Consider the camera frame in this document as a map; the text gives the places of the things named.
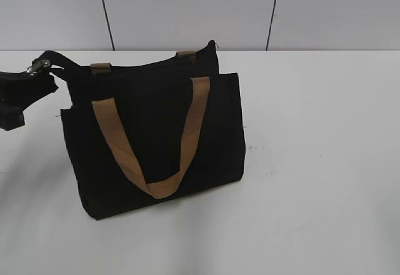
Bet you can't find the silver metal zipper pull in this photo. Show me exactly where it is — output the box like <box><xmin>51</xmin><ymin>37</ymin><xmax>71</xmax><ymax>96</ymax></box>
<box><xmin>26</xmin><ymin>59</ymin><xmax>51</xmax><ymax>76</ymax></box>

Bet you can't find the black canvas tote bag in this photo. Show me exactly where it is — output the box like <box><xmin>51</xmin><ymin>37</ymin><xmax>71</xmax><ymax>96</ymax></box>
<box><xmin>60</xmin><ymin>39</ymin><xmax>246</xmax><ymax>219</ymax></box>

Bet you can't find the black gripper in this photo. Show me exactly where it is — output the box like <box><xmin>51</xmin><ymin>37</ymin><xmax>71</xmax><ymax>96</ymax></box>
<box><xmin>1</xmin><ymin>51</ymin><xmax>82</xmax><ymax>130</ymax></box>

